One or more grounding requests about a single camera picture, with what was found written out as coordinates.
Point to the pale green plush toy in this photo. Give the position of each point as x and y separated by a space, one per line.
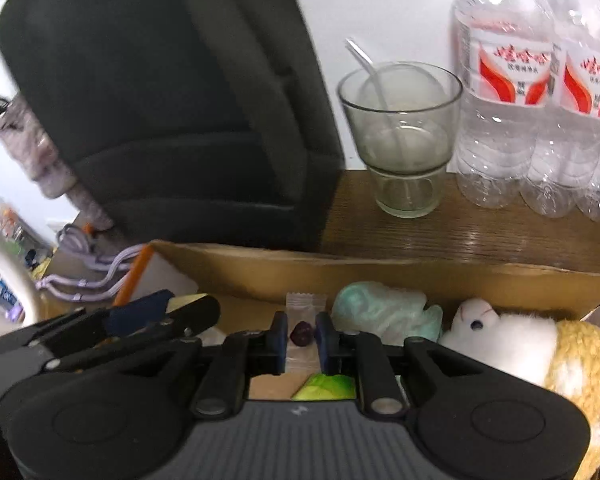
380 310

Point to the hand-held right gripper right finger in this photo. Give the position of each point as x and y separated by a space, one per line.
325 342

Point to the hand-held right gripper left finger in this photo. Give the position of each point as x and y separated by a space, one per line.
279 341

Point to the black backpack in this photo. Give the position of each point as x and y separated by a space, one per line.
155 110

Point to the clear drinking straw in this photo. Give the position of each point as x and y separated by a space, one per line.
375 77

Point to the grey fuzzy cloth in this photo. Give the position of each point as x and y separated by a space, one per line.
45 160

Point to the green carton box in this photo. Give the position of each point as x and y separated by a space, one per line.
325 389

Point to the yellow white plush toy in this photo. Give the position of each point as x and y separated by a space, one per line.
505 340

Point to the clear candy packet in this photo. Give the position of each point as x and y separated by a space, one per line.
305 305

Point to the clear glass cup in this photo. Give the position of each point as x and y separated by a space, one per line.
405 160

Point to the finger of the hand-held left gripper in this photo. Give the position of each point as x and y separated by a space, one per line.
195 315
140 310

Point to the red cardboard box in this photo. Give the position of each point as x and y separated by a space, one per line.
260 272

